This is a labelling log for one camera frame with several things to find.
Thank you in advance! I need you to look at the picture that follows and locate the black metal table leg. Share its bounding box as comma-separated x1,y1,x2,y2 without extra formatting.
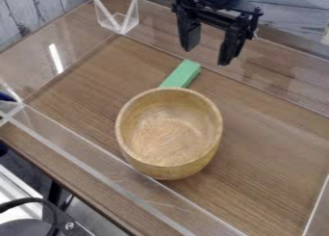
48,181,63,205

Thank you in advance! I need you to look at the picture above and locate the clear acrylic tray wall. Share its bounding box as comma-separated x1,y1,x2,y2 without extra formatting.
0,89,245,236

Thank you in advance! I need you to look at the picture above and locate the green rectangular block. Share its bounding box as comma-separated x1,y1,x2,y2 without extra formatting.
160,60,201,88

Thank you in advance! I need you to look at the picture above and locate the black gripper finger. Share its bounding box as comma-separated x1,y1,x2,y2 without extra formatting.
176,6,201,52
217,25,245,66

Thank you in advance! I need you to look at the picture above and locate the black cable loop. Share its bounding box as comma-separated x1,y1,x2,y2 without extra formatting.
0,197,60,236

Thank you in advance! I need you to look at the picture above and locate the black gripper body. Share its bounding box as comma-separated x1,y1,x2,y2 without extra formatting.
172,0,264,39

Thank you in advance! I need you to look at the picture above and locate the black metal base plate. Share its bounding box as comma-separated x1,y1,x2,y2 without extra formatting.
43,204,95,236

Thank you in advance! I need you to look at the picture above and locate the brown wooden bowl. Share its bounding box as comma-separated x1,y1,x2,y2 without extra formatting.
115,88,224,180

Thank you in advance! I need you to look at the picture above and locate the clear acrylic corner bracket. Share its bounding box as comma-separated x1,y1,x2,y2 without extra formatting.
94,0,139,35

